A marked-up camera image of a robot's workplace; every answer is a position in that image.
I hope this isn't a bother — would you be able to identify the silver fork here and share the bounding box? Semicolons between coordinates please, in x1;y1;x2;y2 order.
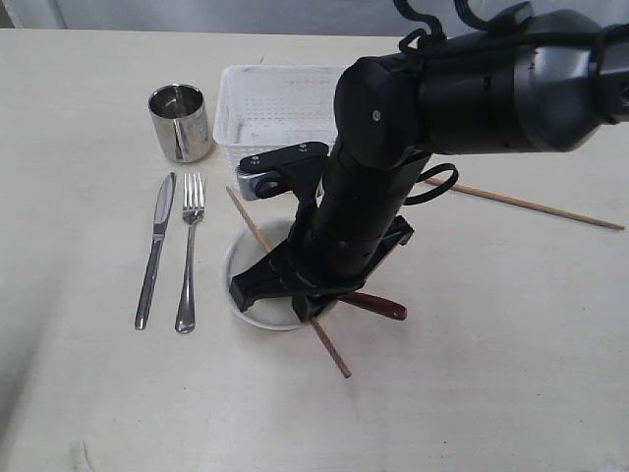
175;173;205;333

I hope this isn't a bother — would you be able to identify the white perforated plastic basket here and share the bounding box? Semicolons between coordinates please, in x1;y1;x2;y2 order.
213;65;345;176

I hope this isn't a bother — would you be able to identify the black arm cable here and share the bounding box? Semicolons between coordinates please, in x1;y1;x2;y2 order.
392;0;629;207

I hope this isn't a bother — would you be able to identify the silver table knife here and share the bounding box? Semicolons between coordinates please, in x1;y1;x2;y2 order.
134;172;176;330

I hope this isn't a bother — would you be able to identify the red-brown wooden spoon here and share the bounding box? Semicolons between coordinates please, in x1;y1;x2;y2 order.
339;292;408;321

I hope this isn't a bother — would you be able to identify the shiny steel cup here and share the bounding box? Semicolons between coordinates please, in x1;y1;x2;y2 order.
147;84;213;163

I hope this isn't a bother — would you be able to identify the beige ceramic bowl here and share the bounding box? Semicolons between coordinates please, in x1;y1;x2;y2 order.
220;225;308;331

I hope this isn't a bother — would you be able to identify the brown wooden chopstick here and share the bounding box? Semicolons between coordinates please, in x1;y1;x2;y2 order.
225;186;352;379
450;184;625;231

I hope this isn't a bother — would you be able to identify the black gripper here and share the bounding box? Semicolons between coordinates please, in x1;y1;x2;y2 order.
229;147;414;323

